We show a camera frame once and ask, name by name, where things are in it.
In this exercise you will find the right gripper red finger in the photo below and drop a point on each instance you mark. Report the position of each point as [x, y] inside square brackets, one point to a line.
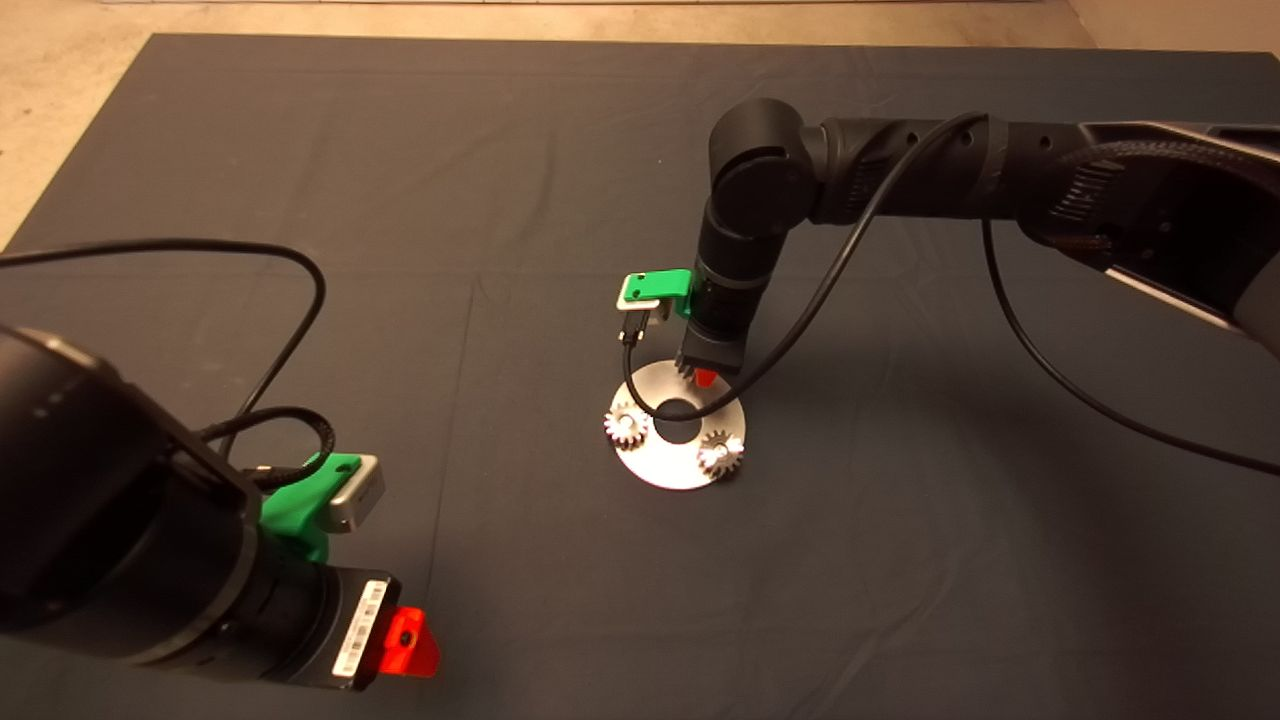
[706, 378]

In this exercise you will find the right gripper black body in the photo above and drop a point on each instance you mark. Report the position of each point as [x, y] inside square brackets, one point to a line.
[712, 355]

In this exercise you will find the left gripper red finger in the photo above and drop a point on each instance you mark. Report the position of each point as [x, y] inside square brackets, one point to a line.
[410, 642]

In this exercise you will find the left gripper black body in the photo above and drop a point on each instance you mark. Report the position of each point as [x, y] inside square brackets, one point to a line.
[350, 628]

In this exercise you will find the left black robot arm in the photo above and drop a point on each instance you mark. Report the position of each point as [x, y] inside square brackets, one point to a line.
[100, 500]

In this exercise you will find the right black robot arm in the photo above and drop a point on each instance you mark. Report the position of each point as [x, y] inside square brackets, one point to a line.
[900, 170]

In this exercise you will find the round metal carrier plate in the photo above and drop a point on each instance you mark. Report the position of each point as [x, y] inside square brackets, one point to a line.
[670, 470]

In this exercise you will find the dark grey table cloth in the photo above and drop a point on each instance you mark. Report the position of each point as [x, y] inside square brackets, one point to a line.
[400, 150]

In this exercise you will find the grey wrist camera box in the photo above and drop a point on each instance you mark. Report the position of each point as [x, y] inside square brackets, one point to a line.
[355, 490]
[650, 310]

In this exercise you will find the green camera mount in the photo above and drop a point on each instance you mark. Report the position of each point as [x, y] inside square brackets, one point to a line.
[295, 505]
[655, 285]

